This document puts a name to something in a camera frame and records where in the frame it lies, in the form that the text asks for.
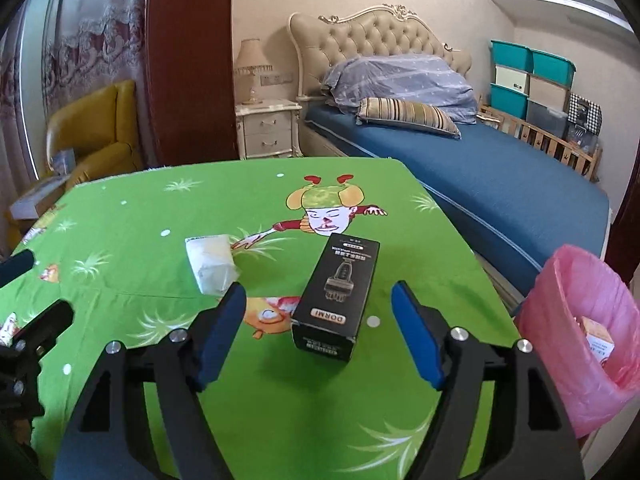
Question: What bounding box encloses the black product box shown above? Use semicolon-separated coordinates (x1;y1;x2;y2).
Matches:
291;232;381;363

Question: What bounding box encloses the lace curtain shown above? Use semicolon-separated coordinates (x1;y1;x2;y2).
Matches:
0;0;151;202

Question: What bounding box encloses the wooden crib rail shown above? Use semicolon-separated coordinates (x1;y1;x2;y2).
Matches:
477;102;601;181

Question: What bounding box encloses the teal storage box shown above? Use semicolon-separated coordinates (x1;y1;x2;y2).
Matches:
488;82;530;120
530;49;576;86
489;39;534;74

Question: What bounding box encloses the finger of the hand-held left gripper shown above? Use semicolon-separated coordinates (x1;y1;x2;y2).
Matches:
0;300;75;419
0;248;36;287

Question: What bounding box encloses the striped pillow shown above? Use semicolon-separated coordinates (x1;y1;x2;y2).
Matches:
355;97;462;140

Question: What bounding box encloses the black white checkered bag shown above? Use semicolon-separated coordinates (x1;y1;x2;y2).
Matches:
567;92;604;136

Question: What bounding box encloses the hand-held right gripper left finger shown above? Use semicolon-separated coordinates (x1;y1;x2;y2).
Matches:
52;282;248;480

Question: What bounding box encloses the yellow leather armchair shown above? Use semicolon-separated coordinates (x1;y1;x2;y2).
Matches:
44;79;146;197

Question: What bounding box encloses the grey translucent storage box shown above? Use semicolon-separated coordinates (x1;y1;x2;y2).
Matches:
524;99;570;136

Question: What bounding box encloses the white nightstand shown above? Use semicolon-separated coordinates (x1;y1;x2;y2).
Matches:
234;99;304;160

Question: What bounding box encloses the beige tufted headboard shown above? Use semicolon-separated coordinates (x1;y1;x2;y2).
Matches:
288;3;474;107

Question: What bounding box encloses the beige storage box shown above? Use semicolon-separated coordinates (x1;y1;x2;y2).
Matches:
492;64;531;95
527;74;571;110

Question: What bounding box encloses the pink plastic bag lined bin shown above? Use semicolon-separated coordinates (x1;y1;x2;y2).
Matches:
514;244;640;439

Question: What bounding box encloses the clear plastic wrapper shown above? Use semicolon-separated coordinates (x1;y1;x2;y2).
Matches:
184;233;242;295

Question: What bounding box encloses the air conditioner vent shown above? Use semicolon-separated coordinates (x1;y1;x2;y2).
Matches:
554;0;626;16

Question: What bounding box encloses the flat white cardboard box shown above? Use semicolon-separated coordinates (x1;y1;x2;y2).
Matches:
9;174;69;221

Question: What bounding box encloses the grey-blue quilt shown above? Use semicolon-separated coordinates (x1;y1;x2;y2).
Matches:
319;54;480;125

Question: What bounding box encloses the beige table lamp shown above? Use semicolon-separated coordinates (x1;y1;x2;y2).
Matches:
234;38;274;106

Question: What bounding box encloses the brown wooden panel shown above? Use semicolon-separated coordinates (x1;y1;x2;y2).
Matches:
144;0;239;169

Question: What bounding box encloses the bed with blue sheet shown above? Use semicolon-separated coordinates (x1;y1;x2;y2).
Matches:
299;102;614;307

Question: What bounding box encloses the yellow box with white label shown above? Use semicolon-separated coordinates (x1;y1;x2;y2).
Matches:
579;315;617;361

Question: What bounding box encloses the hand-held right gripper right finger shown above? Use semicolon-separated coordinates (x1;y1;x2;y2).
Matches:
391;280;586;480

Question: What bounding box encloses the green printed tablecloth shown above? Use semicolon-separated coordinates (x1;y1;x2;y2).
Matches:
0;156;522;480

